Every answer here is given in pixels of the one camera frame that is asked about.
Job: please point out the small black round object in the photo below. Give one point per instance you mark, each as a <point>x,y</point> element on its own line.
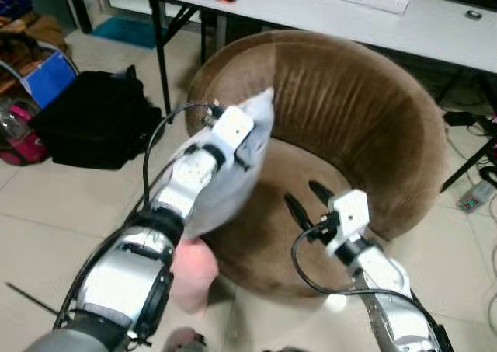
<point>474,15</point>

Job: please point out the black power adapter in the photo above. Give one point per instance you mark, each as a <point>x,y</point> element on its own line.
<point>460,119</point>

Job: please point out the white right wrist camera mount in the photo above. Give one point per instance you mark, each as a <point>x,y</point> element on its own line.
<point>351,210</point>

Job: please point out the brown velvet round sofa chair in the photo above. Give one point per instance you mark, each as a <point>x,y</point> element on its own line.
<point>349,111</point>

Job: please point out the teal floor mat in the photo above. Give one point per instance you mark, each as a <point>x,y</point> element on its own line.
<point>124,32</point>

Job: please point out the grey power strip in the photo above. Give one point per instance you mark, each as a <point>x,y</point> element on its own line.
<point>475,196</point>

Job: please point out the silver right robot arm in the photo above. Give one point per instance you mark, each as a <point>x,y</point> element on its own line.
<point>388,282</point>

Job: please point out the pink pillow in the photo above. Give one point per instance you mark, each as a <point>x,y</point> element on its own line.
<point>194,274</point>

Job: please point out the pink bag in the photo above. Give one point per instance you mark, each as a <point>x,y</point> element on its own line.
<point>19,142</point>

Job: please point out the grey pillow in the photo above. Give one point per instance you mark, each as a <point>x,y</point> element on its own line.
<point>233,189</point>

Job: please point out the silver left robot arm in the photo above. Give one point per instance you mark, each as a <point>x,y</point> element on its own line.
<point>124,282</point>

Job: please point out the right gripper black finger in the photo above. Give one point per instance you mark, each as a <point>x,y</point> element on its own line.
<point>322,194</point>
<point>298,214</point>

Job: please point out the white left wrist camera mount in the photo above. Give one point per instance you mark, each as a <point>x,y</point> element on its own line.
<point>231,127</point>

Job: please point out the black fabric bag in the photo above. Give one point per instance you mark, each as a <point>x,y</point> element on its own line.
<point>93,123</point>

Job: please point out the white table with black legs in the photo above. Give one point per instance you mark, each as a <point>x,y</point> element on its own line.
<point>349,18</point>

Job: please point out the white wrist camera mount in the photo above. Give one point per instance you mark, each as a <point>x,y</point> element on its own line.
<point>351,210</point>
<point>231,127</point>

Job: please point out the brown cloth pile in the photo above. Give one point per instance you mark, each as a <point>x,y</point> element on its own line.
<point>35,33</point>

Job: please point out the blue box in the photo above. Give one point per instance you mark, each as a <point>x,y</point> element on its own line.
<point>48,80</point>

